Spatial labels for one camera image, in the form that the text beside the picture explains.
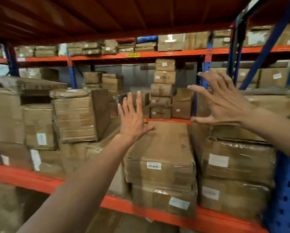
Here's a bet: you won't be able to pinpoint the person's right hand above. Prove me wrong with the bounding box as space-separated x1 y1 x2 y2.
187 70 256 128

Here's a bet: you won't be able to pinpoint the person's left hand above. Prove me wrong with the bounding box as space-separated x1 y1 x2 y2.
117 91 157 143

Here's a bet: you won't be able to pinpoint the pile of cardboard boxes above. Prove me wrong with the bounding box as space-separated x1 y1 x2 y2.
0 75 290 222

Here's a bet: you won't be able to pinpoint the orange blue metal shelf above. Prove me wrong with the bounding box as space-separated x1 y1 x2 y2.
0 0 290 233
0 42 290 125

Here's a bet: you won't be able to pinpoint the person's left forearm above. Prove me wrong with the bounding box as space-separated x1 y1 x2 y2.
16 133 140 233

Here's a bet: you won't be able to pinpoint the stacks of small cardboard boxes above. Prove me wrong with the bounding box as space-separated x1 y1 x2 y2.
0 23 290 120

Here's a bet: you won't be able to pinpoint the red flat package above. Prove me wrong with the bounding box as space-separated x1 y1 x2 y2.
115 37 136 44

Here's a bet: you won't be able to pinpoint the blue flat package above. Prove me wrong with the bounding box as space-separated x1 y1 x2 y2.
136 35 159 44

